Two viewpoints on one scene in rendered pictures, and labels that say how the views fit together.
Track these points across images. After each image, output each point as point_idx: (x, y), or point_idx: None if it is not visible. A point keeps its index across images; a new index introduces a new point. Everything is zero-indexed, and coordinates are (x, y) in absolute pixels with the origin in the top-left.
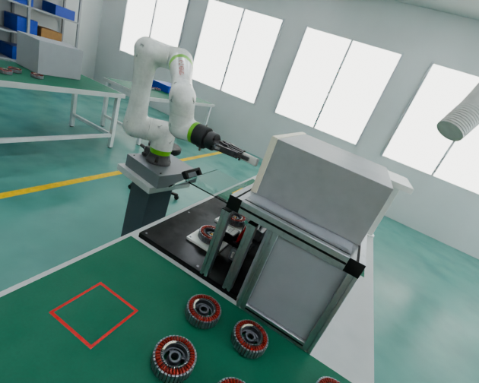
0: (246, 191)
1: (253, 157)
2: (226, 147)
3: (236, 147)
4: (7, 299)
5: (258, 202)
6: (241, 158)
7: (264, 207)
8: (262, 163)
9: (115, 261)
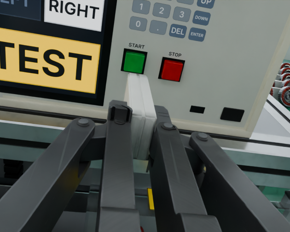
0: (269, 144)
1: (147, 86)
2: (252, 204)
3: (59, 182)
4: None
5: (272, 121)
6: (148, 152)
7: (270, 113)
8: (288, 43)
9: None
